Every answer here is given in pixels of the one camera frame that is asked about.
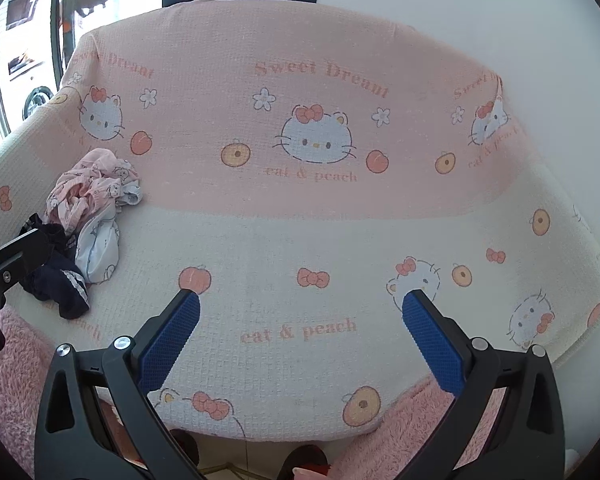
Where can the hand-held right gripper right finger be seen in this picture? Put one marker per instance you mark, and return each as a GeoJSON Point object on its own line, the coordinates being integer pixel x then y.
{"type": "Point", "coordinates": [432, 345]}

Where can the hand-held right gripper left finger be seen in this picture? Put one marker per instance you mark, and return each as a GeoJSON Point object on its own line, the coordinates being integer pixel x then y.
{"type": "Point", "coordinates": [172, 340]}

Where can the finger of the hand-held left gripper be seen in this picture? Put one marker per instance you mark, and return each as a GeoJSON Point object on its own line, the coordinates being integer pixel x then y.
{"type": "Point", "coordinates": [27, 252]}

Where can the pink printed pants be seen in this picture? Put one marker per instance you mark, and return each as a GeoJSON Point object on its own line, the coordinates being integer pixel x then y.
{"type": "Point", "coordinates": [90, 180]}

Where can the navy striped garment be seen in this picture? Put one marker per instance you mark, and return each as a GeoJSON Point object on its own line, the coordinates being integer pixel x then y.
{"type": "Point", "coordinates": [55, 280]}

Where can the light blue printed garment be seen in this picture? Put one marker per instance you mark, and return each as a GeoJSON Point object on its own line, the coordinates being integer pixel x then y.
{"type": "Point", "coordinates": [97, 250]}

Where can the red slipper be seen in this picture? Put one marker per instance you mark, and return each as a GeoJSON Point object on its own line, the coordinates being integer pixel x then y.
{"type": "Point", "coordinates": [185, 447]}
{"type": "Point", "coordinates": [305, 460]}

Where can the person's pink fluffy robe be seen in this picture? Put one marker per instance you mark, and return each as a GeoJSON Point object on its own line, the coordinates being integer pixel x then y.
{"type": "Point", "coordinates": [15, 375]}

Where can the pink and white printed blanket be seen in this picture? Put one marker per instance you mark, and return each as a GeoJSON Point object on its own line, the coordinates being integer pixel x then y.
{"type": "Point", "coordinates": [300, 240]}

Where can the white appliance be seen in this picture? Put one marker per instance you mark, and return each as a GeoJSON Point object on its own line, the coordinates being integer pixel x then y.
{"type": "Point", "coordinates": [30, 50]}

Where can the dark window frame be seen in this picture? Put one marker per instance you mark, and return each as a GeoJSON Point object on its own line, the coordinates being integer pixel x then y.
{"type": "Point", "coordinates": [62, 10]}

